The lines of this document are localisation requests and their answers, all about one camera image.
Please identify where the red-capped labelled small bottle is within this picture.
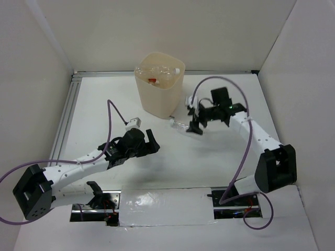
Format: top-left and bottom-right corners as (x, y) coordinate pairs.
(148, 78), (159, 86)

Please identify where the clear bottle blue cap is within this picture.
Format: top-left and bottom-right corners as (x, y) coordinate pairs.
(134, 65), (180, 76)

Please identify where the clear bottle white cap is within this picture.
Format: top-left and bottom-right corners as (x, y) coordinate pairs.
(158, 73), (175, 88)

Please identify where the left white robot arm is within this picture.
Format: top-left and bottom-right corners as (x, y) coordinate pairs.
(13, 128), (160, 221)

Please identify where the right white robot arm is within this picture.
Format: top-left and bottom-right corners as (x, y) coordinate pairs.
(185, 87), (297, 205)

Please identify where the beige plastic bin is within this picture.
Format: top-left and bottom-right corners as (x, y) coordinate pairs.
(134, 52), (185, 119)

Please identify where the white taped front panel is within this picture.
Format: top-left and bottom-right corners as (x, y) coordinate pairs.
(119, 188), (215, 226)

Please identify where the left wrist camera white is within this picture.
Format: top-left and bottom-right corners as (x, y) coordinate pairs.
(125, 117), (141, 131)

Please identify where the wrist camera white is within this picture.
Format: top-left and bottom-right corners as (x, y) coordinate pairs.
(125, 117), (141, 131)
(185, 96), (199, 110)

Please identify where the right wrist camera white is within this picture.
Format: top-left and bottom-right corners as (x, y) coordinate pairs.
(185, 96), (199, 110)

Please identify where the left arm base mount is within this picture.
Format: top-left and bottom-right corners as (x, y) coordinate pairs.
(70, 190), (121, 227)

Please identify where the aluminium frame rail left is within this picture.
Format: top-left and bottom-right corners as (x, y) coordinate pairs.
(49, 74), (82, 160)

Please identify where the aluminium frame rail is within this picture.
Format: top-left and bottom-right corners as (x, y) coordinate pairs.
(73, 70), (260, 78)
(49, 74), (82, 160)

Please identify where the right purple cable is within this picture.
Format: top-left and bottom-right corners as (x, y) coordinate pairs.
(192, 76), (274, 230)

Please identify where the purple cable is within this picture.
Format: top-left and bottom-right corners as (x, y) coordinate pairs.
(192, 76), (274, 230)
(0, 99), (129, 225)

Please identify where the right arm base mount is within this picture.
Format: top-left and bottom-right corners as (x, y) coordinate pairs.
(207, 188), (262, 220)

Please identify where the aluminium frame rail back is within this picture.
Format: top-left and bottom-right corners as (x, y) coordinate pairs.
(73, 70), (260, 78)

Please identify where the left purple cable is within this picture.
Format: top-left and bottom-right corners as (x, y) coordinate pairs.
(0, 99), (129, 225)

